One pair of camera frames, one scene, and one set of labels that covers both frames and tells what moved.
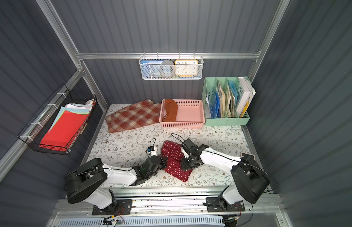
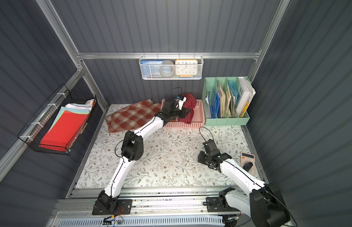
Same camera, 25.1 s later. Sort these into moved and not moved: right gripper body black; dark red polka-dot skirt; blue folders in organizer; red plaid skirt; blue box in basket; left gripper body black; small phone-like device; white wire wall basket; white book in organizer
Moved: right gripper body black; left gripper body black; dark red polka-dot skirt
Not moved: blue folders in organizer; red plaid skirt; blue box in basket; white wire wall basket; small phone-like device; white book in organizer
